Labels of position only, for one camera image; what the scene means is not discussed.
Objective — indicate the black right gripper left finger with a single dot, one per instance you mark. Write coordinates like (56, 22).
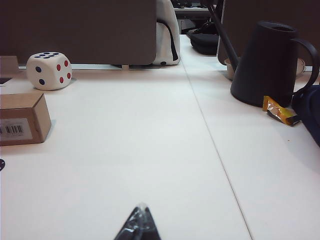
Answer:
(132, 225)

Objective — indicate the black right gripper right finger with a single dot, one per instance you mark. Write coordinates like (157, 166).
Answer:
(150, 225)

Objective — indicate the black poker chip 100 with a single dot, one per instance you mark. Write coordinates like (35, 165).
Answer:
(2, 165)

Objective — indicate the long brown cardboard box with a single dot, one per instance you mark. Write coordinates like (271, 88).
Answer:
(22, 112)

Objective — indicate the small white bowl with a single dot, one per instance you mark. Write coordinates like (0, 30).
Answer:
(228, 72)

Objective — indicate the yellow snack wrapper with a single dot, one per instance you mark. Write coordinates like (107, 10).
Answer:
(280, 112)

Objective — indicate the large white die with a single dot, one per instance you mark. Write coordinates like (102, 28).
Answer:
(47, 72)

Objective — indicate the black zippered case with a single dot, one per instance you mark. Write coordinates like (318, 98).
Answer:
(205, 42)

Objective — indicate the black watering can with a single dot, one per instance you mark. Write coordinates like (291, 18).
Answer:
(265, 67)

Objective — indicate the dark blue bag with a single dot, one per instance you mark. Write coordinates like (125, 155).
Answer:
(312, 112)

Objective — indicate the wide grey desk divider panel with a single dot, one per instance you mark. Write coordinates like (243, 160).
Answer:
(75, 30)

